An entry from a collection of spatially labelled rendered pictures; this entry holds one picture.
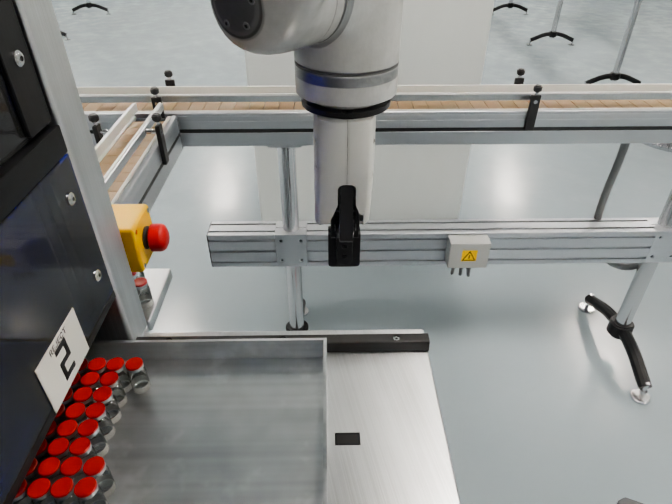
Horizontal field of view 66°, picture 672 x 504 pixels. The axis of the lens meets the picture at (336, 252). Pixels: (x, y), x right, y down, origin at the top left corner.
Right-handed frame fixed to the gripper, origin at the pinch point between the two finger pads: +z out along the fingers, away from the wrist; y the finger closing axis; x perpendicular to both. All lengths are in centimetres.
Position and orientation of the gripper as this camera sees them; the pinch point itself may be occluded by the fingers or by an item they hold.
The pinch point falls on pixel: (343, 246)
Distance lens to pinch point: 52.3
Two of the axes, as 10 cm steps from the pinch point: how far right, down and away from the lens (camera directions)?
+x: 10.0, -0.1, 0.1
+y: 0.2, 5.9, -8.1
